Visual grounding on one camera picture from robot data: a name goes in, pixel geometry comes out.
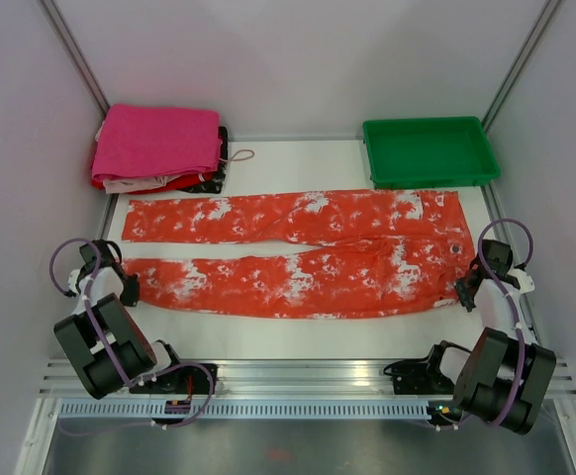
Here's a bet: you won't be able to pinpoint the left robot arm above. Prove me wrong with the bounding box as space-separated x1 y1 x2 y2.
49 237 187 400

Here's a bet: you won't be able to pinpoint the red folded garment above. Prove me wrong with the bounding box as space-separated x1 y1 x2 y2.
91 172 214 194

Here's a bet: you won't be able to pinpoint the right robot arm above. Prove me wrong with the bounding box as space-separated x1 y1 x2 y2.
422 238 556 434

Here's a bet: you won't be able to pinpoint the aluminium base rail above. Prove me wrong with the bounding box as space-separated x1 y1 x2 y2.
37 359 576 400

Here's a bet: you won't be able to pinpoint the white slotted cable duct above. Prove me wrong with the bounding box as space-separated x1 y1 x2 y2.
59 399 430 421

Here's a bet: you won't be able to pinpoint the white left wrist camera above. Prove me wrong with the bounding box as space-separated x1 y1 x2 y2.
67 269 80 297

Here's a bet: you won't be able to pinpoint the orange white tie-dye trousers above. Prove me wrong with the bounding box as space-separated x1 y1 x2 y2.
122 190 475 320

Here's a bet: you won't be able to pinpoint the pink drawstring cord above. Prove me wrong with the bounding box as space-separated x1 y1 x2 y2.
218 147 256 164

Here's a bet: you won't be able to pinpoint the black patterned folded garment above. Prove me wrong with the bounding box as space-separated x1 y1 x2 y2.
185 127 229 195

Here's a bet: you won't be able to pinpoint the light pink folded garment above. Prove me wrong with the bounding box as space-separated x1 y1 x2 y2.
103 175 170 194

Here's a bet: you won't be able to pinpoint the green plastic bin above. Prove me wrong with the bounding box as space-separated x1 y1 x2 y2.
362 116 501 190

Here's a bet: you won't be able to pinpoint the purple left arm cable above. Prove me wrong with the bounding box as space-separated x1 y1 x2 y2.
49 237 215 427

